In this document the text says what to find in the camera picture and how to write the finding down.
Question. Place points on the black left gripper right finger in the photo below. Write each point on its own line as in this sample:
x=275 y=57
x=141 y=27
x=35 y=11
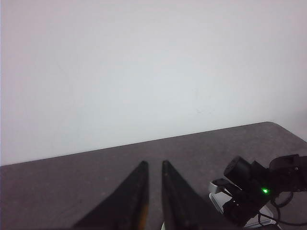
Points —
x=183 y=208

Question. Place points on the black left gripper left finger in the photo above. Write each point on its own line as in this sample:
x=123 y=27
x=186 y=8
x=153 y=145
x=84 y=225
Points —
x=125 y=209

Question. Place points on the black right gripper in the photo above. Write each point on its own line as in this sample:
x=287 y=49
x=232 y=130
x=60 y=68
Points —
x=253 y=179

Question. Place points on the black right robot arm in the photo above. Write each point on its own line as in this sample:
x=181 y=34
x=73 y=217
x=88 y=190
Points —
x=288 y=174

